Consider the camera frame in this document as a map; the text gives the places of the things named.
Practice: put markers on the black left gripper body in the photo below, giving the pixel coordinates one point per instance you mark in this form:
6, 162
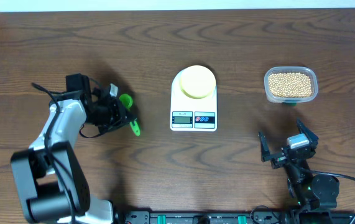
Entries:
104, 117

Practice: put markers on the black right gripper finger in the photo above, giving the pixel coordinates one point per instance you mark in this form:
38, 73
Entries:
307, 132
264, 149

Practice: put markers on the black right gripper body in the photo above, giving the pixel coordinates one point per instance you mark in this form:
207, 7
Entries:
279, 162

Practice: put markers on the green plastic measuring scoop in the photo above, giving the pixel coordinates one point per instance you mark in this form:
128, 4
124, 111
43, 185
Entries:
127, 102

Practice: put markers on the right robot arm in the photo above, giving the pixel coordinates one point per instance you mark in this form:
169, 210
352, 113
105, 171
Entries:
314, 192

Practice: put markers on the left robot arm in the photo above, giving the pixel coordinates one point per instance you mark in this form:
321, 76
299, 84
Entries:
50, 183

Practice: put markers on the white digital kitchen scale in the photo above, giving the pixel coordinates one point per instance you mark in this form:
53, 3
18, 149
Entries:
188, 114

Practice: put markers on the yellow plastic bowl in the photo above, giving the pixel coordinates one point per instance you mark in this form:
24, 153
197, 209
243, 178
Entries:
197, 82

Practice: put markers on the green tape label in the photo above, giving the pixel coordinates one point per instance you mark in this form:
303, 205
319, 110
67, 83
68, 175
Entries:
290, 103

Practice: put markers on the pile of dried soybeans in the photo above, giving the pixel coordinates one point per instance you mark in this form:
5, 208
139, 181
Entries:
290, 85

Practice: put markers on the clear plastic bean container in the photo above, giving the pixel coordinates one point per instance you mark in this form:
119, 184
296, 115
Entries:
304, 70

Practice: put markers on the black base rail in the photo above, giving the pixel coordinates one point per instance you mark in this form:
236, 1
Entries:
258, 216

